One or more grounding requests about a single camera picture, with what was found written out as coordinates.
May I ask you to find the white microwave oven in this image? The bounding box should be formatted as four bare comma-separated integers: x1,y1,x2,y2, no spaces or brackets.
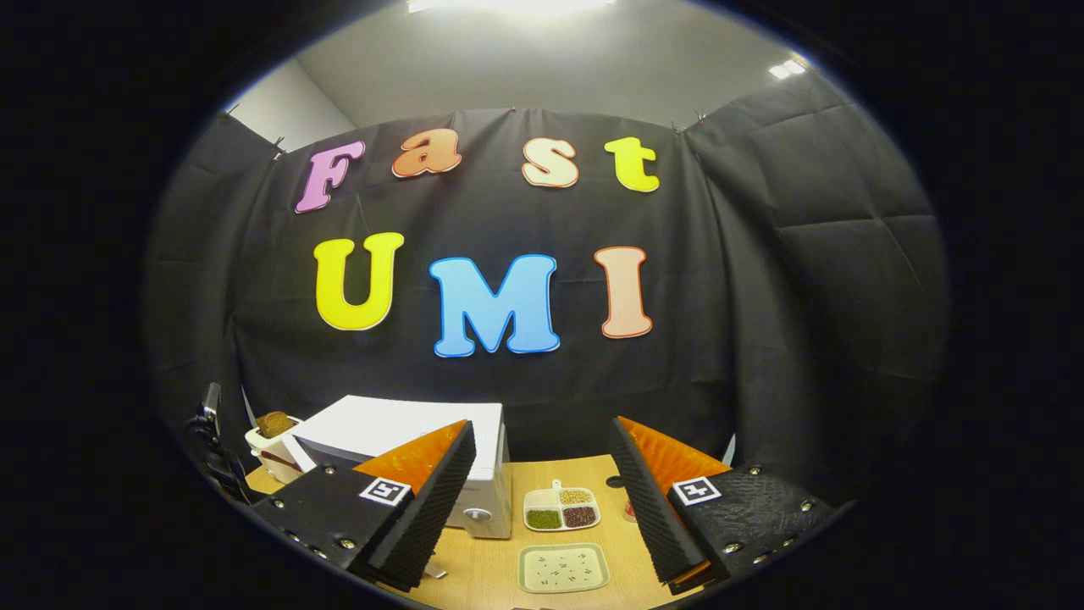
282,395,513,541

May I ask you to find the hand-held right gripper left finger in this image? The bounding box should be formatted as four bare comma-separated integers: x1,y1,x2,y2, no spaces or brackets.
252,419,478,592

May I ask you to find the white divided bean dish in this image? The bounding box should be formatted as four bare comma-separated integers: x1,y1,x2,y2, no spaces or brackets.
523,480,601,533

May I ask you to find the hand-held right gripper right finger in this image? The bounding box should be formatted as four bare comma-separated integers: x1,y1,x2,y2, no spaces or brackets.
610,415,839,596

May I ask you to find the white square plate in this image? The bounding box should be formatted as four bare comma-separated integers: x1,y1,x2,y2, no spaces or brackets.
517,542,611,594

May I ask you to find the long ceiling light panel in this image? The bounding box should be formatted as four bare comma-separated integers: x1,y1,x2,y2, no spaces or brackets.
406,0,617,16

